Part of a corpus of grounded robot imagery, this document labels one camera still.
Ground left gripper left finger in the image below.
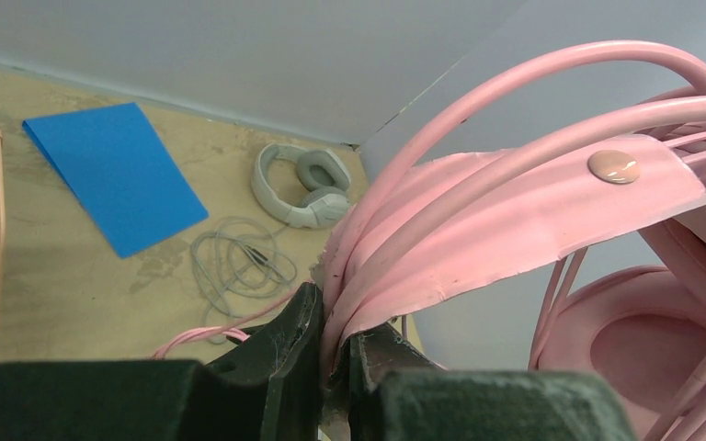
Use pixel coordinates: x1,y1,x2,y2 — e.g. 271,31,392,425
0,283,323,440

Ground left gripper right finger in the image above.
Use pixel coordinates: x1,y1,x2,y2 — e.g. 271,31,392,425
338,325,636,440

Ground pink wired headphones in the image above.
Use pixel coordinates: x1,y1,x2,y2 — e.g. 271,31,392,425
311,40,706,440

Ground grey over-ear headphones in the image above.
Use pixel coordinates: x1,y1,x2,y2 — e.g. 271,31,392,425
189,143,353,326

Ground blue notebook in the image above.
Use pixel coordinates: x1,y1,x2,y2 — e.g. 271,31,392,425
22,103,209,258

